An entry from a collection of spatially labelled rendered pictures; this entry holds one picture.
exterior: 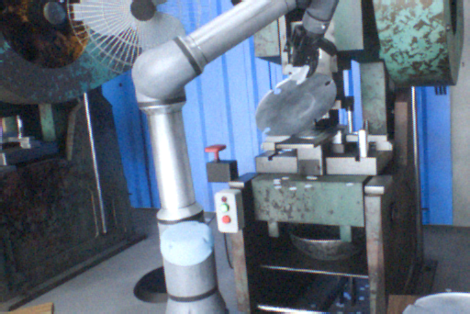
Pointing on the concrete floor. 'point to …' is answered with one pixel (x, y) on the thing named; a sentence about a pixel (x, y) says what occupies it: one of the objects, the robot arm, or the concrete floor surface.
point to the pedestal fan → (159, 21)
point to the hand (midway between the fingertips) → (299, 79)
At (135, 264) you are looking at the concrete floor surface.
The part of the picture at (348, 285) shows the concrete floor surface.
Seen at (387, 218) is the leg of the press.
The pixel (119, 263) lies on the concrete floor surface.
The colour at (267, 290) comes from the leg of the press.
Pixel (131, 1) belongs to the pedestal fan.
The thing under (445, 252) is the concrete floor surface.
